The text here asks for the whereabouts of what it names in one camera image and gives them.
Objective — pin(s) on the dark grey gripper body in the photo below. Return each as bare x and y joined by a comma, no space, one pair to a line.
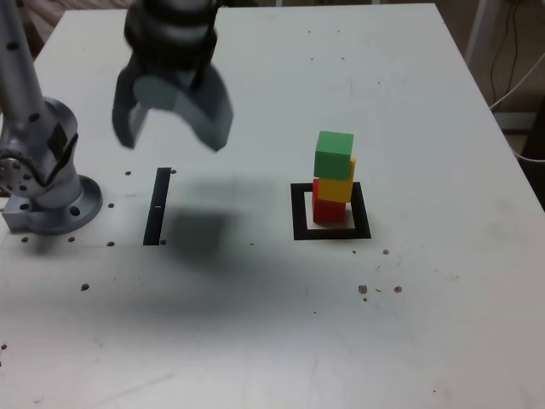
174,76

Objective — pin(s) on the green cube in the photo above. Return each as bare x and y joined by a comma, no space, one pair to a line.
334,153

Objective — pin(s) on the grey shelf board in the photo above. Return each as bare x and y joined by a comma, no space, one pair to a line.
511,121

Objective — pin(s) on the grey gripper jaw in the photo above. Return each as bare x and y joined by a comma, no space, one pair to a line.
123,119
208,115

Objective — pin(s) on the yellow cube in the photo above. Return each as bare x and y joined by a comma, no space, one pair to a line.
336,189

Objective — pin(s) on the white metal frame post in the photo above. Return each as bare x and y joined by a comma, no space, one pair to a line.
477,30

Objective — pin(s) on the black tape square outline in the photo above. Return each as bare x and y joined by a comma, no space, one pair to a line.
332,234

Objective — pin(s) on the black tape strip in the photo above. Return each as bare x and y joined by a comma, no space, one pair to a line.
153,221

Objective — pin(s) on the red cube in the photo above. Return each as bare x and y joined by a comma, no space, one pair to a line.
328,213

